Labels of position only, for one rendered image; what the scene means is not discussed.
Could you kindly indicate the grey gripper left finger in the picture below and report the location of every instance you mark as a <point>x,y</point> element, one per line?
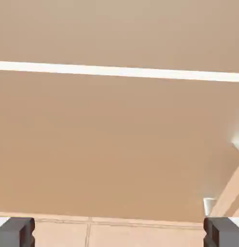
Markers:
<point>11,233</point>

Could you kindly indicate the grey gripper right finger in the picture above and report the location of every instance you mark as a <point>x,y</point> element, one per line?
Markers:
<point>225,233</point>

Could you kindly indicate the tan cabinet door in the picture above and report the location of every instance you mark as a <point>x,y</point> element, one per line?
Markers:
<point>115,32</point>
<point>103,146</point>

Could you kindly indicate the tan wooden cabinet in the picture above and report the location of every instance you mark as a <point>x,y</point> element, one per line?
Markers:
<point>119,72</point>

